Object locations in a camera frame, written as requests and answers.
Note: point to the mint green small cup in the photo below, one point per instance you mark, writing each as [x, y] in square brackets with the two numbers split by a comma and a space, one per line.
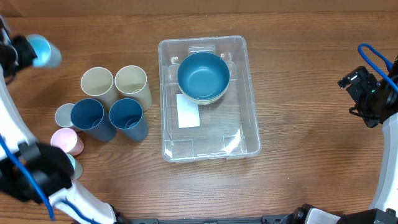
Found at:
[78, 170]

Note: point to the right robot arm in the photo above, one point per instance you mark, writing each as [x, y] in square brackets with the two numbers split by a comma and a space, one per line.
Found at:
[386, 192]

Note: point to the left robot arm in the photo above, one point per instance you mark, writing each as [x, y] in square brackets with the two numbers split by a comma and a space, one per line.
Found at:
[31, 170]

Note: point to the dark blue tall cup right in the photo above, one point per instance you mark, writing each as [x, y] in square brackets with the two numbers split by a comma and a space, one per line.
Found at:
[128, 116]

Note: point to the light blue small cup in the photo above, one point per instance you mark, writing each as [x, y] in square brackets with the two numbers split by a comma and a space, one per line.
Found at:
[48, 55]

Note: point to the dark blue tall cup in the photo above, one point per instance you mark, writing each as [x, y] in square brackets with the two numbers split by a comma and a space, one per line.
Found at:
[90, 116]
[128, 116]

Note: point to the dark blue tall cup left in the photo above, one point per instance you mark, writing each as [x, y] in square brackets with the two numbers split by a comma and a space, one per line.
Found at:
[90, 116]

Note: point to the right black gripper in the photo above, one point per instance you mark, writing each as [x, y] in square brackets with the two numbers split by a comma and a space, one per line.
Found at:
[362, 83]

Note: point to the dark blue bowl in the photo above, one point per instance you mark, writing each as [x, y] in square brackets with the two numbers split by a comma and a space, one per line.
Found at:
[203, 75]

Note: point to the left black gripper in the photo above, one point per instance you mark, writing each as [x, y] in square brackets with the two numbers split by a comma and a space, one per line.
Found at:
[22, 41]

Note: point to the cream tall cup right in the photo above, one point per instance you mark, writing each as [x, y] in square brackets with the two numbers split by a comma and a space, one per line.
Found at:
[132, 81]

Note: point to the grey small cup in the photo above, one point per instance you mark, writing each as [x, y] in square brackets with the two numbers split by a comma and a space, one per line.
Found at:
[63, 117]

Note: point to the cream tall cup left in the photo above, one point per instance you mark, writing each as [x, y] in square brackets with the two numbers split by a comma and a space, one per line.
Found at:
[98, 82]

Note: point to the cream tall cup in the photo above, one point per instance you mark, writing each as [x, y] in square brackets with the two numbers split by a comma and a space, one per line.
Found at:
[132, 81]
[98, 82]

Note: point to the white label in container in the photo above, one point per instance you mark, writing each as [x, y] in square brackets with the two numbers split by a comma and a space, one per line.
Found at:
[187, 111]

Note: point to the pink small cup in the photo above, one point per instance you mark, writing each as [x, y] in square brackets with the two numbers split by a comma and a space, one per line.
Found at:
[67, 140]

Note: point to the cream bowl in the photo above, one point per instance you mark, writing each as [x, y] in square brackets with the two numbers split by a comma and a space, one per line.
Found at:
[204, 102]

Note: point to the clear plastic storage container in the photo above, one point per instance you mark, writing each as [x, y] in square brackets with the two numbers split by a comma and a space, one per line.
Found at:
[228, 128]

